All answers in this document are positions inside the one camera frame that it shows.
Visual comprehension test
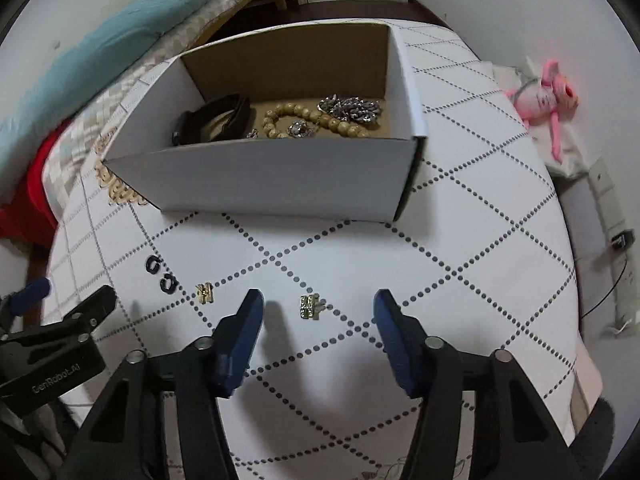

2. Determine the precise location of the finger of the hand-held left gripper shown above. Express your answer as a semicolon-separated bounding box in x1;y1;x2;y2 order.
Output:
0;279;52;331
0;285;118;357

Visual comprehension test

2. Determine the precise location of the white dotted tablecloth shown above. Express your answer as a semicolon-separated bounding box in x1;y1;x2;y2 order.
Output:
42;17;583;480

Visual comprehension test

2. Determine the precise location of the silver chain bracelet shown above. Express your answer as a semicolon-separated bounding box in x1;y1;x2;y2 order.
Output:
317;92;383;123

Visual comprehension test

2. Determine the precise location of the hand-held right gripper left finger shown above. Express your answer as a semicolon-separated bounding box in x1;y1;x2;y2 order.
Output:
75;287;266;480

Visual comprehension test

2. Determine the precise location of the white cardboard box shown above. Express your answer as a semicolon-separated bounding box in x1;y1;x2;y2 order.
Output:
102;22;428;223

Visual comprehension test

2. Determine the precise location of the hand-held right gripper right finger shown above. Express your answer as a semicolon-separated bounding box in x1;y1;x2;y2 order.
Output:
372;287;572;480

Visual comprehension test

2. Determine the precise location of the wooden bead bracelet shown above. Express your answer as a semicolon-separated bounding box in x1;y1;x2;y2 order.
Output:
261;101;373;140

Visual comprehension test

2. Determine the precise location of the dark cloth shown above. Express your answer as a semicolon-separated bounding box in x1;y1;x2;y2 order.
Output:
567;395;618;480

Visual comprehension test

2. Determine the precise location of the white power strip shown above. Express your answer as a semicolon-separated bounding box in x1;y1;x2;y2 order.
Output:
587;157;640;333

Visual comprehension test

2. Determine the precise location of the pink plush toy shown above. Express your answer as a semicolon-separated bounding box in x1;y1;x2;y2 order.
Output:
505;57;581;163

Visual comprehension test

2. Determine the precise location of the black leather bracelet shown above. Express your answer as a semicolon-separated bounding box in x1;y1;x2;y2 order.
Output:
171;94;252;147

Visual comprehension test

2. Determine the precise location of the red cloth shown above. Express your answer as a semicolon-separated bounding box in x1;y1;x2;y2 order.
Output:
0;122;68;248

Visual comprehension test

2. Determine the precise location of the black cable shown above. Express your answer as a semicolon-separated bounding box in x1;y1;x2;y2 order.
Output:
580;247;631;318

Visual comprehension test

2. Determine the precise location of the teal blanket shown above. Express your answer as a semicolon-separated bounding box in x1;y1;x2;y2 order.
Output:
0;0;273;136

